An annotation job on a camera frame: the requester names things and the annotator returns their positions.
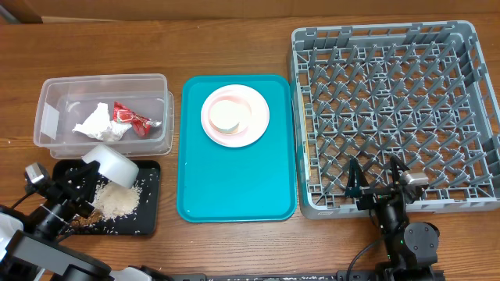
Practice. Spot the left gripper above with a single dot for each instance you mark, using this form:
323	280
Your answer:
69	183

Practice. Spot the grey dish rack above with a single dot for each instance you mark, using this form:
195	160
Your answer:
418	91

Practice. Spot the black plastic tray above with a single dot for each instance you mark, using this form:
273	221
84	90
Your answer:
142	220

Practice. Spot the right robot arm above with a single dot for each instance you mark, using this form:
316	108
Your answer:
411	246

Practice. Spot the red snack wrapper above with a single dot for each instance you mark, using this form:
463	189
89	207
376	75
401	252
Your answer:
141	125

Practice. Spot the clear plastic bin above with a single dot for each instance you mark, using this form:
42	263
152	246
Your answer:
67	101

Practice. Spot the cream cup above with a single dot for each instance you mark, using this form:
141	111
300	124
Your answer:
229	117

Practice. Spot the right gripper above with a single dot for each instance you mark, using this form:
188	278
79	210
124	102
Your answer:
356	186

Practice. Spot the rice and food scraps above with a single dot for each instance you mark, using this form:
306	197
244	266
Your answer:
112	200

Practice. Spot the white napkin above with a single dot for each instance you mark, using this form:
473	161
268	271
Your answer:
98	125

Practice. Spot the grey bowl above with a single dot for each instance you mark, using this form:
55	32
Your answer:
113	165

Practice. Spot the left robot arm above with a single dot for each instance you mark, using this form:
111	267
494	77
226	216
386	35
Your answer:
31	249

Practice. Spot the pink plate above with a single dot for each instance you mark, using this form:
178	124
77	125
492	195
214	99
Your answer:
257	125

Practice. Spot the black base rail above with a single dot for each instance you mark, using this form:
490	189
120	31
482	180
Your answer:
273	277

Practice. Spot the teal plastic tray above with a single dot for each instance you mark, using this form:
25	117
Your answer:
254	183

